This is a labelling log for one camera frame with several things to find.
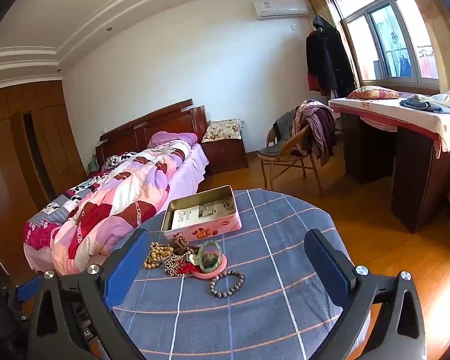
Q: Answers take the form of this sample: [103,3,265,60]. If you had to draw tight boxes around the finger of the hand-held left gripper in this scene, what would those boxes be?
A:
[2,274,43,310]

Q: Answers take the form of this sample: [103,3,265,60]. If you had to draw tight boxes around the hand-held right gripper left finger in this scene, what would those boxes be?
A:
[29,228,152,360]

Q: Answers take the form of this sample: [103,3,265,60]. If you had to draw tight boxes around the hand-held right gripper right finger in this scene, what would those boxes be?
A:
[304,229,430,360]

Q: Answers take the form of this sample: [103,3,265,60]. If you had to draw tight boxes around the gold bead necklace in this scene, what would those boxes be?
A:
[142,242,175,269]

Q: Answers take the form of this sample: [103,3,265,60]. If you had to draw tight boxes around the pearl necklace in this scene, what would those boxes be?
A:
[163,255,188,278]

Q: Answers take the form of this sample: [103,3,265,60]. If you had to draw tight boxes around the brown wooden bead bracelet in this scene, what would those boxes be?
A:
[172,232,200,256]

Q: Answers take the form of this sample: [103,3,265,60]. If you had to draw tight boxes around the green jade bangle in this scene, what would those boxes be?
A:
[197,241,223,274]

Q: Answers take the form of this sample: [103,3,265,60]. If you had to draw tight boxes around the grey stone bead bracelet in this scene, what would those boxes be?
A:
[209,270,245,299]

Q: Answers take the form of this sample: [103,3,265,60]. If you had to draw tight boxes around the pink bangle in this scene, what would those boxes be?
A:
[190,253,227,280]

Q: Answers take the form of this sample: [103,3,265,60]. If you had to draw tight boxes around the pink tin box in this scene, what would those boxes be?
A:
[160,185,242,244]

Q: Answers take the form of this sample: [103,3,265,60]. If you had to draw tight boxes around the pink patchwork quilt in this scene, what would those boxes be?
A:
[23,143,192,276]

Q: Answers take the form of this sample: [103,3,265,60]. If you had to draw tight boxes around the round table, blue cloth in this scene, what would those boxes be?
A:
[110,188,372,360]

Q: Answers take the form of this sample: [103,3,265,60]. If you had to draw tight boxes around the black white patterned pillow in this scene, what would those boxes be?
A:
[101,152,139,169]

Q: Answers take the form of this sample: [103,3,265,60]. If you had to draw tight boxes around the rattan chair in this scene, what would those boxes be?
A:
[257,99,323,196]

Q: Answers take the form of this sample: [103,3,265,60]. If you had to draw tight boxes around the dark wooden desk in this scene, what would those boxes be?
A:
[339,112,450,233]

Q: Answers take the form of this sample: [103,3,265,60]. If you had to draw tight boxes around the purple pillow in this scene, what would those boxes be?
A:
[147,131,199,150]

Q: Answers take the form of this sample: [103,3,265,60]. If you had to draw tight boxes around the purple garment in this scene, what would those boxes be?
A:
[292,100,338,166]

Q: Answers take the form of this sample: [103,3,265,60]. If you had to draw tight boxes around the wooden bed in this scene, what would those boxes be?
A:
[22,98,211,276]

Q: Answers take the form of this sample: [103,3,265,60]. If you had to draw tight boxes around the grey garment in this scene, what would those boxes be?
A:
[258,109,299,154]

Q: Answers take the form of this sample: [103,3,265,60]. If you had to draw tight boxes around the wooden nightstand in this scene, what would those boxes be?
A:
[200,139,249,176]

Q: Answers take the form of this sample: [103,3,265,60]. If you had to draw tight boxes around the wooden wardrobe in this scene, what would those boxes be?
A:
[0,80,88,233]

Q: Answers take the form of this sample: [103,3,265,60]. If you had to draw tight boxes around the floral pillow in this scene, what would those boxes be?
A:
[202,119,245,144]

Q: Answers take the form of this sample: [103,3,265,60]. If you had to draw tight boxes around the white red desk cloth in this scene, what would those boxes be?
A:
[328,95,450,158]

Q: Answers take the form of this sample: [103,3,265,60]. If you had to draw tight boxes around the floral cushion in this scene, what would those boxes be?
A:
[347,85,403,100]

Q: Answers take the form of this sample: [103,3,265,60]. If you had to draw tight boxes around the pile of folded clothes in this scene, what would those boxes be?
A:
[399,91,450,114]

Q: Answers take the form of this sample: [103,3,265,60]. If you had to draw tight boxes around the hanging dark coats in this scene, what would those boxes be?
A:
[305,15,358,96]

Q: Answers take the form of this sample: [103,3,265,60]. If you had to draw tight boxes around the window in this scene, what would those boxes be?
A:
[332,0,441,87]

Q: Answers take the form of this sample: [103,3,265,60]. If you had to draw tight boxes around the white air conditioner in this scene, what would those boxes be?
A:
[253,0,309,20]

